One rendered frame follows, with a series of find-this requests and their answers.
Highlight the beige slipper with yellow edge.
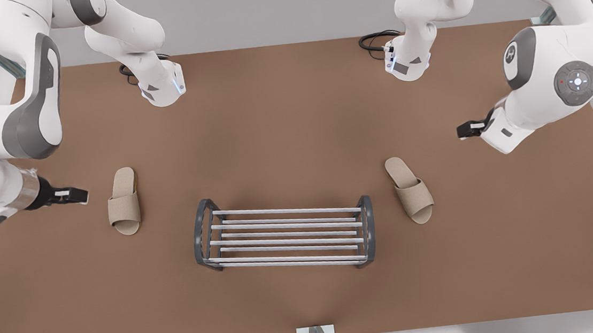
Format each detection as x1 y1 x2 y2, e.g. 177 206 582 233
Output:
104 166 144 237

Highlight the grey metal shoe rack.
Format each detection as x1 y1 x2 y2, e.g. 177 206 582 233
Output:
189 184 379 283

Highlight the plain beige slipper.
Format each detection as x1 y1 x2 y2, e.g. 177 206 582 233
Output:
384 154 436 228

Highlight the black cable loop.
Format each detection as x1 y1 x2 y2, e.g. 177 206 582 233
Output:
118 52 173 87
358 29 405 63

